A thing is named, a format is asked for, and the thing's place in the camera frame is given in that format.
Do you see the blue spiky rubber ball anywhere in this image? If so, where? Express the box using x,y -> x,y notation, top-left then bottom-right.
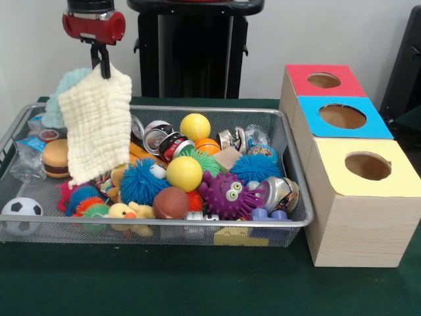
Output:
120,157 -> 168,205
231,153 -> 281,186

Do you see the dark green side-table cloth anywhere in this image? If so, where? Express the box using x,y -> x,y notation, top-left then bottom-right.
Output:
394,108 -> 421,139

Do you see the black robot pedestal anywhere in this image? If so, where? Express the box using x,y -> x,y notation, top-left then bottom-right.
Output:
126,0 -> 266,99

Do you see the yellow smiley ball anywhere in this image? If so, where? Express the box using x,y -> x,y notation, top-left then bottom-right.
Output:
166,155 -> 204,193

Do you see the brown toy football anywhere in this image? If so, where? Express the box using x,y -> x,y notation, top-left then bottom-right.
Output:
152,186 -> 191,220

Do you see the shallow mesh bin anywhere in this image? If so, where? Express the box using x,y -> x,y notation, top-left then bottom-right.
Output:
0,102 -> 315,248

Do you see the mint green cloth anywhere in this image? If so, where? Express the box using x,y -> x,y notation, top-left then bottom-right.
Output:
45,67 -> 93,129

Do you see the dark green table cloth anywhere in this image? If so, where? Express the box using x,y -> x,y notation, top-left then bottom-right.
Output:
0,95 -> 421,316

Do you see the plain yellow ball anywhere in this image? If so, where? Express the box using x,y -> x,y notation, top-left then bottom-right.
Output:
180,113 -> 212,142

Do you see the toy hamburger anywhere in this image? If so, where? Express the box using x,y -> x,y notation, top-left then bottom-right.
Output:
41,138 -> 71,178

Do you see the multicolour spiky caterpillar toy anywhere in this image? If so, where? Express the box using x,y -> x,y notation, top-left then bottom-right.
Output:
56,180 -> 111,219

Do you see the purple spiky monster toy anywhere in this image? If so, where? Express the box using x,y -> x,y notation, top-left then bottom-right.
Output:
199,171 -> 266,221

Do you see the black and white soccer ball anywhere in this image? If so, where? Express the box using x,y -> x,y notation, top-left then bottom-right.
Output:
1,196 -> 44,236

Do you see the wooden box with three holes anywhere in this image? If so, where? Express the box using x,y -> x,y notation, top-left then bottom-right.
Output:
278,64 -> 421,268

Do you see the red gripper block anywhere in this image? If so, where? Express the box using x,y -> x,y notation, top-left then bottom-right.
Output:
62,9 -> 126,80

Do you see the cream waffle cloth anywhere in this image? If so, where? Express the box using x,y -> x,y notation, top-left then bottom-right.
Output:
57,64 -> 133,186

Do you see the black stand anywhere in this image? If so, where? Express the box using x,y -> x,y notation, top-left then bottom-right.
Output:
380,5 -> 421,124

